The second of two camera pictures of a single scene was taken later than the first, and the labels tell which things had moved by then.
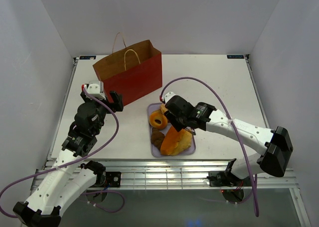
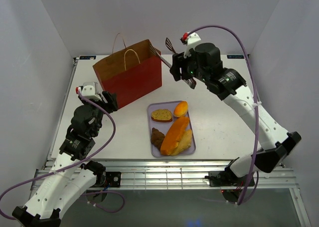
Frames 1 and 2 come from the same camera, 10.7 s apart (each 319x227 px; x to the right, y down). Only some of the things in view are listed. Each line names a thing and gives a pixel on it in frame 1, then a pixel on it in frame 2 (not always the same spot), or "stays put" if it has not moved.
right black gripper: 172,116 to 177,67
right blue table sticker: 235,57 stays put
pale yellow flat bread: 184,143 stays put
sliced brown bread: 163,108 to 162,115
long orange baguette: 169,140 stays put
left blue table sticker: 89,57 stays put
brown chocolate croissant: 157,137 stays put
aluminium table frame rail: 181,175 stays put
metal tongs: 192,131 to 190,82
